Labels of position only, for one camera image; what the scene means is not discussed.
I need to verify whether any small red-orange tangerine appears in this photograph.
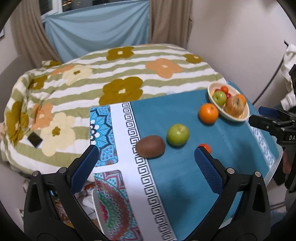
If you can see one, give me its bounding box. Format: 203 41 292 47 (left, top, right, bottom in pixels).
198 143 212 154

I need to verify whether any large green apple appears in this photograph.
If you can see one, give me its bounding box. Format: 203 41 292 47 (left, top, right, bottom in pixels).
166 123 190 147

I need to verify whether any yellow-red apple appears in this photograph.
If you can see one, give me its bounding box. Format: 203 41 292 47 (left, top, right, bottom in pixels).
224 96 245 118

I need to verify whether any large orange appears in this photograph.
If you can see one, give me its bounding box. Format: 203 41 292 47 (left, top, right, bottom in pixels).
198 103 219 125

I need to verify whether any brown kiwi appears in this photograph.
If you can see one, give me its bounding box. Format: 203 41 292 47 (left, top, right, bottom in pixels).
135 135 166 158

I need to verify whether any small green apple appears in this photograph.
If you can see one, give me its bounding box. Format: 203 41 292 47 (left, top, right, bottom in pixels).
212 90 227 107

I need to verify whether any orange in bowl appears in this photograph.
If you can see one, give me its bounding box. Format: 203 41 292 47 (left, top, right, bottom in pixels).
236 94 246 108

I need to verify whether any black phone on duvet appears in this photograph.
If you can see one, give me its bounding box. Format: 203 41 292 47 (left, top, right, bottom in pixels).
28 132 43 148

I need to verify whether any floral striped duvet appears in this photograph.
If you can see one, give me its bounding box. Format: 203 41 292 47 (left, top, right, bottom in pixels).
1 44 225 174

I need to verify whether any blue patterned tablecloth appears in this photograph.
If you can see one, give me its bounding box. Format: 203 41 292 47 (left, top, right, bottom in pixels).
90 89 280 240

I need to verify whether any red cherry tomato upper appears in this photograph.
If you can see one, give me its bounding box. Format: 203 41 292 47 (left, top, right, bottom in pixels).
220 86 229 94

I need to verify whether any grey headboard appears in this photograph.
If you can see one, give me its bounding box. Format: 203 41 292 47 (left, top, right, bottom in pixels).
0 55 32 122

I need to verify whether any left beige curtain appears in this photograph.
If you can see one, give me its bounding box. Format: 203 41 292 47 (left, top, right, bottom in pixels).
11 0 62 68

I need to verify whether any beige curtain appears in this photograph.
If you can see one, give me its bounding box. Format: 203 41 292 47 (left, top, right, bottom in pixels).
149 0 193 49
11 0 62 68

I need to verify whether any right beige curtain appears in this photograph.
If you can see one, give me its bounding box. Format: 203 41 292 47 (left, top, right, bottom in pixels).
149 0 193 49

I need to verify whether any light blue draped sheet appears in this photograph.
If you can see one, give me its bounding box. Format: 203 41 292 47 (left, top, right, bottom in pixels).
45 1 150 62

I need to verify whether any window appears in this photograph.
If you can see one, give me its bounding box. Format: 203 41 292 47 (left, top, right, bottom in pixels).
38 0 139 17

